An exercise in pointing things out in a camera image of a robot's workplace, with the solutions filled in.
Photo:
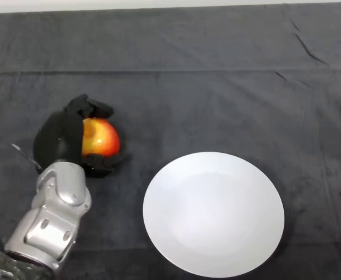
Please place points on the dark grey table cloth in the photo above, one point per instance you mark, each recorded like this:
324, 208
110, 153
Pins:
202, 87

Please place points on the red yellow apple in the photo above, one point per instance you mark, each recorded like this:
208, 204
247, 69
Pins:
103, 140

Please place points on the white round plate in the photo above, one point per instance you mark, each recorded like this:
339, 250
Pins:
214, 216

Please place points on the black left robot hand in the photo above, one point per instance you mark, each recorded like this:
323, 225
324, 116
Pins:
59, 137

